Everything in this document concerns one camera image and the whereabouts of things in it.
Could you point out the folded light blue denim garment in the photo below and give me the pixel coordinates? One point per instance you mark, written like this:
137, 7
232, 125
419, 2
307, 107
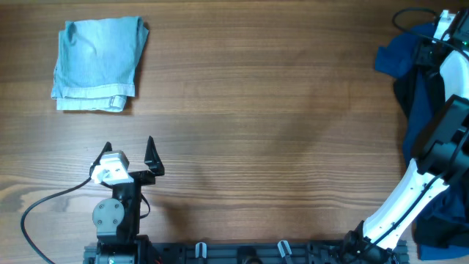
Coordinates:
96, 63

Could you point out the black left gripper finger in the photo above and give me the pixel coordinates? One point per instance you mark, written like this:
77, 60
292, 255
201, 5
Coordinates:
152, 159
107, 147

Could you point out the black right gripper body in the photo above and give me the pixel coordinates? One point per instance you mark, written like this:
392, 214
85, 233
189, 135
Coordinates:
423, 50

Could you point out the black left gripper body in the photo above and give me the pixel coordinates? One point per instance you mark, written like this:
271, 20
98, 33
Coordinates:
133, 190

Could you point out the dark blue garment pile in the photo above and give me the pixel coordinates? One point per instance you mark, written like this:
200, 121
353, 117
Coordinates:
441, 231

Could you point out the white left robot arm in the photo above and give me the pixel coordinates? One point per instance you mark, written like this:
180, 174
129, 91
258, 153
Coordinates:
117, 219

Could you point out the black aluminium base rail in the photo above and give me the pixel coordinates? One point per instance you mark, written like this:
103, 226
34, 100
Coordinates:
313, 252

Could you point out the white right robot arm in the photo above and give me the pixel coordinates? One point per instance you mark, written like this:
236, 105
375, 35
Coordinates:
437, 158

